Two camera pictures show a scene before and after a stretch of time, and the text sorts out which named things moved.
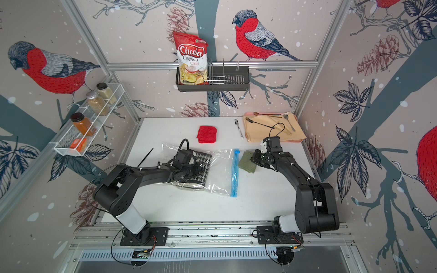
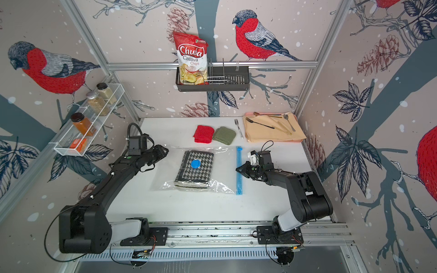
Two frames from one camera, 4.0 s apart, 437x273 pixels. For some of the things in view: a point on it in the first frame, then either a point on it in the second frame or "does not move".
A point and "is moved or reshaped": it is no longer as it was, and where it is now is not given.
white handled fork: (236, 122) does not move
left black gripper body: (188, 171) → (150, 156)
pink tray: (251, 114) does not move
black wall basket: (220, 78) does not move
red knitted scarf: (207, 134) does not move
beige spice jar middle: (97, 104) does not move
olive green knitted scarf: (246, 162) is moved or reshaped
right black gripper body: (260, 158) → (255, 172)
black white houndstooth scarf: (198, 179) does not move
